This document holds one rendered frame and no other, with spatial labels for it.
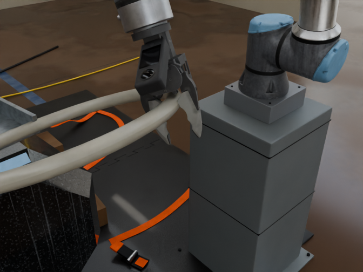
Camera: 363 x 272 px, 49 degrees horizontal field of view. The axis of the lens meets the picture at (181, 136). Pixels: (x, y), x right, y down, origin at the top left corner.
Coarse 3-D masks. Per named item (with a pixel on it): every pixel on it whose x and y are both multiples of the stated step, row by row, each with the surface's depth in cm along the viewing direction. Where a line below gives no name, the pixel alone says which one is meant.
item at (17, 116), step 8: (0, 104) 105; (8, 104) 102; (0, 112) 107; (8, 112) 103; (16, 112) 100; (24, 112) 97; (0, 120) 103; (8, 120) 103; (16, 120) 102; (24, 120) 99; (32, 120) 96; (0, 128) 99; (8, 128) 99
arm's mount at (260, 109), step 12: (228, 96) 154; (240, 96) 149; (288, 96) 146; (300, 96) 151; (240, 108) 151; (252, 108) 147; (264, 108) 142; (276, 108) 143; (288, 108) 149; (264, 120) 144
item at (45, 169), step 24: (120, 96) 96; (168, 96) 72; (48, 120) 97; (144, 120) 62; (0, 144) 90; (96, 144) 57; (120, 144) 59; (24, 168) 55; (48, 168) 55; (72, 168) 56; (0, 192) 56
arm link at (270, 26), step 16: (256, 16) 140; (272, 16) 139; (288, 16) 137; (256, 32) 135; (272, 32) 132; (288, 32) 131; (256, 48) 138; (272, 48) 133; (256, 64) 141; (272, 64) 138
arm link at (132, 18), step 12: (144, 0) 64; (156, 0) 65; (168, 0) 68; (120, 12) 67; (132, 12) 65; (144, 12) 65; (156, 12) 65; (168, 12) 67; (132, 24) 66; (144, 24) 65; (156, 24) 67
